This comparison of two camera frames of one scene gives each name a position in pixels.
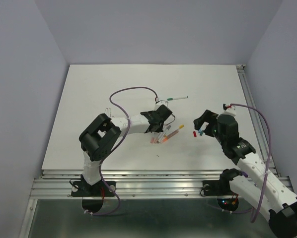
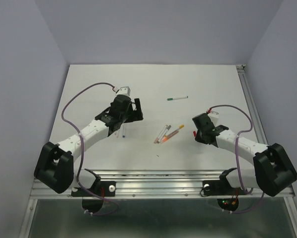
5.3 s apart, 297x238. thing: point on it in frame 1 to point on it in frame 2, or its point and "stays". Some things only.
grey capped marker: (162, 137) stays
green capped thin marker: (177, 97) stays
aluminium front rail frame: (130, 184) stays
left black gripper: (160, 128) to (135, 115)
